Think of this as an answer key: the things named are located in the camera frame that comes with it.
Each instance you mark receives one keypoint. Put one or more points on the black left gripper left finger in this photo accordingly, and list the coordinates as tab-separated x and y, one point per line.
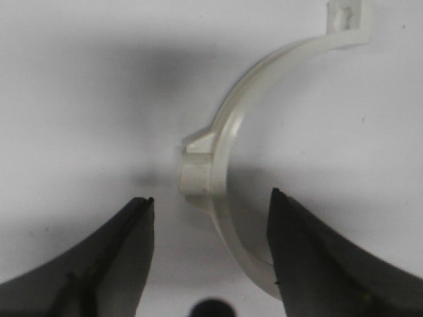
103	275

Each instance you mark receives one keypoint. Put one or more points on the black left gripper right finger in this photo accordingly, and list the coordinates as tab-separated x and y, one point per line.
321	273

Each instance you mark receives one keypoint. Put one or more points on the white plastic half clamp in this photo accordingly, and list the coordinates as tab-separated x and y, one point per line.
205	158

